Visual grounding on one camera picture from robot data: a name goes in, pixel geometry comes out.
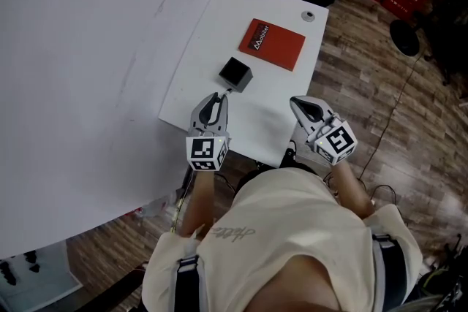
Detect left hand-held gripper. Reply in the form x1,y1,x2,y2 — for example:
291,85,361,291
184,91,232,173

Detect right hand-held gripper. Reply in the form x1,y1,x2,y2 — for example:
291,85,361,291
289,95,358,167

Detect small black box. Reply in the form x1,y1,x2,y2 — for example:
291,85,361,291
218,56,254,94

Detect person's right forearm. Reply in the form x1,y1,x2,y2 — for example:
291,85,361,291
330,160,377,221

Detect person's left forearm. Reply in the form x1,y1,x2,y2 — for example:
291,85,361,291
180,170,217,239

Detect small white table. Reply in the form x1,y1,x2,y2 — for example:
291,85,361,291
157,0,330,170

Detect red book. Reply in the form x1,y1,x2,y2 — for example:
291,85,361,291
238,18,307,72

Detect person's black trousers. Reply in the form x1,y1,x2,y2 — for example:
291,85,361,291
233,159,323,195

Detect yellow black striped strip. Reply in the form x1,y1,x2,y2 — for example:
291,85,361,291
169,192,188,232

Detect clear plastic bottle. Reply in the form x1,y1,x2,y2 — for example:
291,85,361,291
140,196,173,219

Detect person's cream shirt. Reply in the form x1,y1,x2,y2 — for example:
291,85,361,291
140,167,424,312

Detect large white table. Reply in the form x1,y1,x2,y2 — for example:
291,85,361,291
0,0,272,261

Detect black green bag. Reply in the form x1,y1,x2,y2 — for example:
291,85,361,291
415,232,468,312

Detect white shelf unit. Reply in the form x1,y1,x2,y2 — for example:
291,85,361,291
0,240,84,312

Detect long black floor cable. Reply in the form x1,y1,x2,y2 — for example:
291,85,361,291
359,55,420,183

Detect black coiled cable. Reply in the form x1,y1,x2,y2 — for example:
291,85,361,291
368,183,400,206

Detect black grey shoulder strap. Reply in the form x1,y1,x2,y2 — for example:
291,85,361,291
371,232,407,308
176,254,201,312

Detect black metal frame chair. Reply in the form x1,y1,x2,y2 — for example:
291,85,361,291
116,262,148,312

